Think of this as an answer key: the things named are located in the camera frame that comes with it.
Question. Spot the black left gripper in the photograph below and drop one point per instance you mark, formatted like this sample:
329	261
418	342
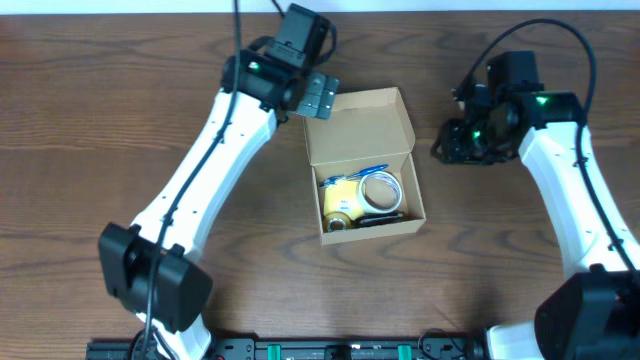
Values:
316	100

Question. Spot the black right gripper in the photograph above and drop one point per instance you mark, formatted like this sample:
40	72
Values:
451	145

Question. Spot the cardboard box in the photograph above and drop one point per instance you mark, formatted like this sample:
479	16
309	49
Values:
365	129

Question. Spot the blue ballpoint pen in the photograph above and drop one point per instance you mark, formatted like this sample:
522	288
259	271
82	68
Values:
333	180

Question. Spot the white masking tape roll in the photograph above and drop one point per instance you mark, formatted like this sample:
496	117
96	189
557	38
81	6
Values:
379	193

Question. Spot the blue white marker pen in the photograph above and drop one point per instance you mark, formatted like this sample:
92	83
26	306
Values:
371	220

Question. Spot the yellow clear tape roll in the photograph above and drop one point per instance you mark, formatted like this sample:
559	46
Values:
337	222

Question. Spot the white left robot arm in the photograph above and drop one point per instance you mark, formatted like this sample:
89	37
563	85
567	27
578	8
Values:
150	266

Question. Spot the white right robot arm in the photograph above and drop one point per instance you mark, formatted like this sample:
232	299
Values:
594	314

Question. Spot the yellow sticky note pad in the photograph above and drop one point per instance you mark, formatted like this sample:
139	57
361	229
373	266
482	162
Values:
342	197

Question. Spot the black mounting rail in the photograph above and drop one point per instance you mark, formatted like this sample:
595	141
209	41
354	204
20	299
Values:
438	346

